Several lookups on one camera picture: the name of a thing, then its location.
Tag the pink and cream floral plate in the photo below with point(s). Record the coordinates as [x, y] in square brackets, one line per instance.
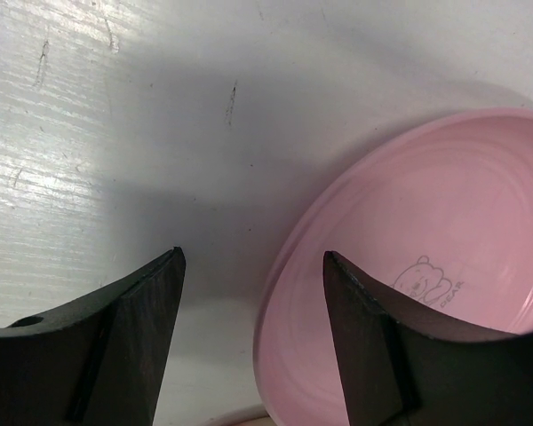
[248, 416]

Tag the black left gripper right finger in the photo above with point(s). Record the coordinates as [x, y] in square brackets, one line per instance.
[403, 363]

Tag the pink plastic plate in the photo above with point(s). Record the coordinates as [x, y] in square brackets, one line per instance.
[442, 214]

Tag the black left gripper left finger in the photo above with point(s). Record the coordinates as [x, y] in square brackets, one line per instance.
[97, 360]

